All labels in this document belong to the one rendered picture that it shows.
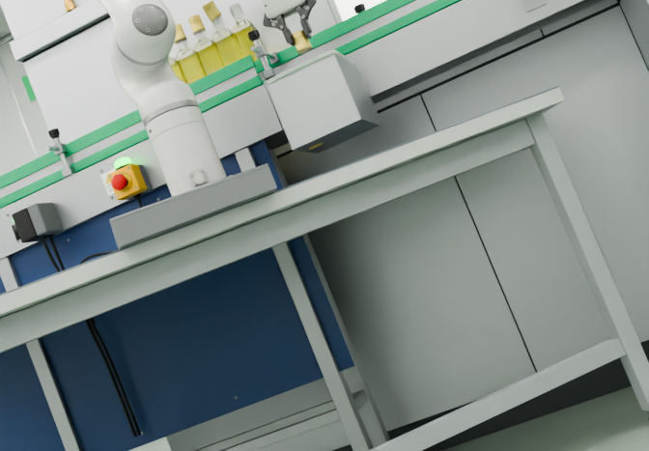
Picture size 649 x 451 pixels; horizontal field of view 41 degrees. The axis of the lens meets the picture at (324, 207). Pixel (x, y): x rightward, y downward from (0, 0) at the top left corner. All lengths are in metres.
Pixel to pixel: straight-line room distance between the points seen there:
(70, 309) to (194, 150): 0.39
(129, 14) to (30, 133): 4.54
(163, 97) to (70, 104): 0.95
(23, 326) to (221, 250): 0.40
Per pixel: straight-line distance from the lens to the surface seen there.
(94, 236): 2.38
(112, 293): 1.75
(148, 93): 1.84
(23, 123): 6.38
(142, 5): 1.85
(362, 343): 2.45
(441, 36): 2.19
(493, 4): 2.19
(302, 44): 2.02
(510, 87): 2.37
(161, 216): 1.68
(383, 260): 2.41
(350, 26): 2.25
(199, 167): 1.79
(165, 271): 1.75
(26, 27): 2.86
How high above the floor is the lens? 0.55
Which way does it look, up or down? 4 degrees up
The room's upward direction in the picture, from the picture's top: 22 degrees counter-clockwise
